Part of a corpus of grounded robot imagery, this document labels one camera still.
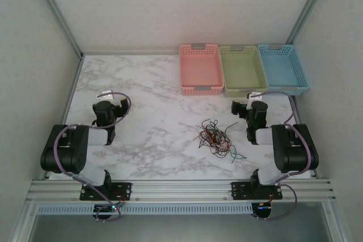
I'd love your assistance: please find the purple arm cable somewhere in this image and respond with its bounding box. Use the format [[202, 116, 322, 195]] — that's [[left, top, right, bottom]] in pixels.
[[53, 91, 132, 222], [256, 91, 313, 222]]

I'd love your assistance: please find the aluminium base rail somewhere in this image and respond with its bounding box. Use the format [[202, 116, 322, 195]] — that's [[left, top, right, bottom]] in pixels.
[[27, 179, 337, 203]]

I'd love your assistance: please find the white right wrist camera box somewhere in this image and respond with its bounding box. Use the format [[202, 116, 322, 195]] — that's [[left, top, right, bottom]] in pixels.
[[246, 91, 263, 110]]

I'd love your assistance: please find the thin black wire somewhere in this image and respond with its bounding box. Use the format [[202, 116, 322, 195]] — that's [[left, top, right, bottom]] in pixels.
[[206, 127, 232, 155], [212, 122, 239, 146], [202, 124, 227, 154]]

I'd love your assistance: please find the blue plastic basket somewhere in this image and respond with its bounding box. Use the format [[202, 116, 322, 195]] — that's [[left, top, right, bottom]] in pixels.
[[257, 44, 310, 96]]

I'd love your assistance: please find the pink plastic basket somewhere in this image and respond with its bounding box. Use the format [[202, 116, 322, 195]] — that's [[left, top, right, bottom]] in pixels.
[[179, 43, 225, 97]]

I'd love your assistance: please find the pile of coloured wires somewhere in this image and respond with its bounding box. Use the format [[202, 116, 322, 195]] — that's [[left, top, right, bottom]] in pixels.
[[204, 128, 230, 152]]

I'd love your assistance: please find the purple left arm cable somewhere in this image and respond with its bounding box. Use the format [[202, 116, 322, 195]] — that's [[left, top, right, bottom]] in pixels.
[[53, 91, 132, 222]]

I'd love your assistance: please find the thin red wire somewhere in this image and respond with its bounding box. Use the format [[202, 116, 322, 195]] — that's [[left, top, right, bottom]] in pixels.
[[198, 137, 232, 158], [196, 122, 225, 143], [193, 128, 219, 148]]

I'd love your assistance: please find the grey slotted cable duct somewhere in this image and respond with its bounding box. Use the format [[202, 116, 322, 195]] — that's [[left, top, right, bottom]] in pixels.
[[36, 202, 254, 216]]

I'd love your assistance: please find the green plastic basket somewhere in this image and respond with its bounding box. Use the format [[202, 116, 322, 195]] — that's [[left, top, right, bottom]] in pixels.
[[218, 44, 269, 98]]

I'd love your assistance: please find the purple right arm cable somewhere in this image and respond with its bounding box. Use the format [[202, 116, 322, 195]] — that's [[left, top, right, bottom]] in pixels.
[[256, 91, 313, 222]]

